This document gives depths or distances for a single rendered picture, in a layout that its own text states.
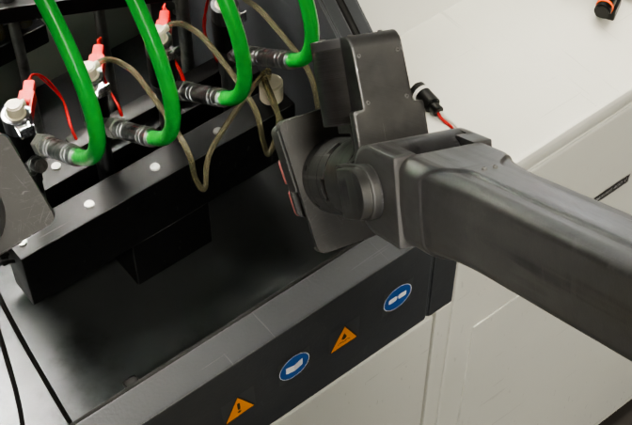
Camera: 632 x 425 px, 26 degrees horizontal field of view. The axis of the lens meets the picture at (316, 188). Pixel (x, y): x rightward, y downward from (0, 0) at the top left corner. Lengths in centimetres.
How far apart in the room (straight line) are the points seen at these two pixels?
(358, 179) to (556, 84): 71
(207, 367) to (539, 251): 67
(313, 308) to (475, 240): 61
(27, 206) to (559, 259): 35
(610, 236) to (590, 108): 85
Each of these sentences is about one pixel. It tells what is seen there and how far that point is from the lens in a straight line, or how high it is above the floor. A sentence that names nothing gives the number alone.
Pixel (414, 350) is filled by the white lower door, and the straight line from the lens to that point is 158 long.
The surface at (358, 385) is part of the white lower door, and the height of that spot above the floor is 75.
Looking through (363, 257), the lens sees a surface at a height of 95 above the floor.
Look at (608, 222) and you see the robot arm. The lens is 68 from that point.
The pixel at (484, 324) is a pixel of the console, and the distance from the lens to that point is 166.
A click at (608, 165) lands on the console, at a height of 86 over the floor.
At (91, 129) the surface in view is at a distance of 109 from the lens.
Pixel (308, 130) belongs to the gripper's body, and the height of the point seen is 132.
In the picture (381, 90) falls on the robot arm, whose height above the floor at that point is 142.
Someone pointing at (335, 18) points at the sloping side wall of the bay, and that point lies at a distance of 138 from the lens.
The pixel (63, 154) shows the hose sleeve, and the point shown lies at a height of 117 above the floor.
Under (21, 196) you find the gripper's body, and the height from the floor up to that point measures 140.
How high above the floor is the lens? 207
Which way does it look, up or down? 51 degrees down
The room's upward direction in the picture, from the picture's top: straight up
